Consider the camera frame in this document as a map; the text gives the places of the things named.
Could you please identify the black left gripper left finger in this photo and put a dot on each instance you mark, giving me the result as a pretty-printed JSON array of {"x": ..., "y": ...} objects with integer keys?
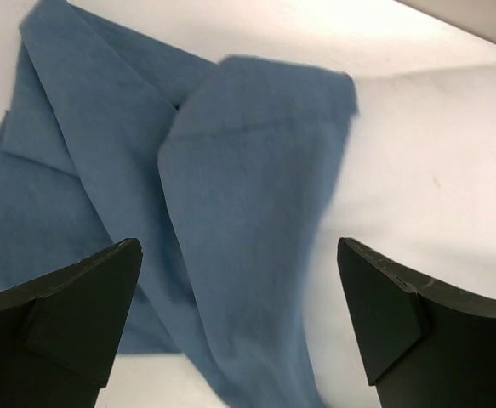
[{"x": 59, "y": 333}]

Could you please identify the blue fabric pillowcase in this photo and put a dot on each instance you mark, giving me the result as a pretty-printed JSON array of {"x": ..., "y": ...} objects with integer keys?
[{"x": 222, "y": 171}]

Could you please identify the white pillow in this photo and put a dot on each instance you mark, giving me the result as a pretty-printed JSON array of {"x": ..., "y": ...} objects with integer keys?
[{"x": 418, "y": 184}]

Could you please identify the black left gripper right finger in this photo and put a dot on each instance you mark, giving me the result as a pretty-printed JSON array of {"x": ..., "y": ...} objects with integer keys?
[{"x": 424, "y": 343}]

